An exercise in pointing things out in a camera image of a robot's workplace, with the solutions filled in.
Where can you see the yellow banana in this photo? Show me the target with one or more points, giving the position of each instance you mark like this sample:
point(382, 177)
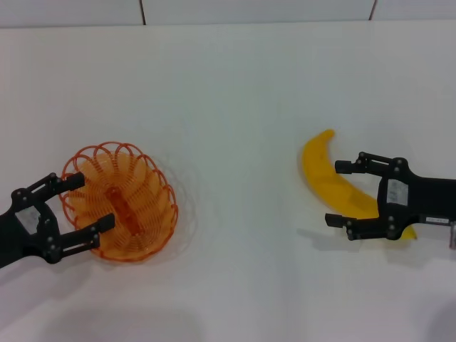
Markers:
point(320, 171)

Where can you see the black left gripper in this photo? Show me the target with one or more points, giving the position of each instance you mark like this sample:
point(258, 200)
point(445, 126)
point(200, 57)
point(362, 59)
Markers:
point(25, 235)

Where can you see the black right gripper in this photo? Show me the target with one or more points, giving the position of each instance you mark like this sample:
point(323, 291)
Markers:
point(427, 199)

